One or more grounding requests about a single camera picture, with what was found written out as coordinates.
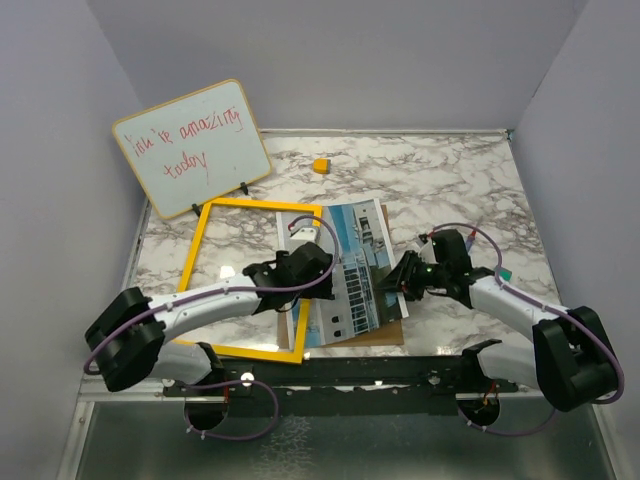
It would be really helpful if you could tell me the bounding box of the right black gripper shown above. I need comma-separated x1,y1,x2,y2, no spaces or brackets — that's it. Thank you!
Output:
375,249,450,301

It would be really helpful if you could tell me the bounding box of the photo of white building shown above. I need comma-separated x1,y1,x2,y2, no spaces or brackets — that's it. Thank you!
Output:
275,198,411,349

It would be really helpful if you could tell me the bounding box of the yellow picture frame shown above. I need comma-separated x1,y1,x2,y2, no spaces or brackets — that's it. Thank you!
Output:
177,197,323,364

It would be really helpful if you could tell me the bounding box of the small whiteboard yellow rim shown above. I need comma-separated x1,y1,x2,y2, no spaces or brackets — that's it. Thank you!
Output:
112,79,272,219

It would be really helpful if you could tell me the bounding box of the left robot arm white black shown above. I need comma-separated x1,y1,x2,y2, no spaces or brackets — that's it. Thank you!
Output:
83,242,335,392

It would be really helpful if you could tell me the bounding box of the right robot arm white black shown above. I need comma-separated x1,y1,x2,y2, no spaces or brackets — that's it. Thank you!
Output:
376,223,625,412

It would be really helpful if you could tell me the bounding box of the teal green cube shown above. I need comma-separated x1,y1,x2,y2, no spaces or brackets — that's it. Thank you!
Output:
497,267,512,282

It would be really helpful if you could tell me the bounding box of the yellow grey eraser block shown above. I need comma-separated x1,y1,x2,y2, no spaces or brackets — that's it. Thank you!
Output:
312,158,331,175

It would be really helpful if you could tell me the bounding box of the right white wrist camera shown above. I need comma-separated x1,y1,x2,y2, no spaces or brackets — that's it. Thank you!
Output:
418,234,435,263

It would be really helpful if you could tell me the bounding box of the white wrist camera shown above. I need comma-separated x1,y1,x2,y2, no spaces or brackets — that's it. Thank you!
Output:
289,225,319,246
418,234,435,263

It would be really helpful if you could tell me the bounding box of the brown frame backing board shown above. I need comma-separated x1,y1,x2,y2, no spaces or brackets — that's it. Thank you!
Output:
275,202,406,349

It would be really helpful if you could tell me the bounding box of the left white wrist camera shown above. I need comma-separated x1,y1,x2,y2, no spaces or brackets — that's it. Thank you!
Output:
289,225,319,246

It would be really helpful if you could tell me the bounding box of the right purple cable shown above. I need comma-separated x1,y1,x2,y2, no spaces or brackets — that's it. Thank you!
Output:
429,222,626,436

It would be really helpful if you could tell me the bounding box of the purple cable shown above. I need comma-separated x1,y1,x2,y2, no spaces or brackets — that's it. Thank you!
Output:
83,214,341,442
429,222,626,436

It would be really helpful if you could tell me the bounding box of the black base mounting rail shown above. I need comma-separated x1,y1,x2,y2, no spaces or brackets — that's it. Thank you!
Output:
163,355,517,418

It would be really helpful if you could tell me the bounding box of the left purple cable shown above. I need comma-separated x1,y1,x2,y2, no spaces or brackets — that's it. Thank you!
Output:
83,214,341,442

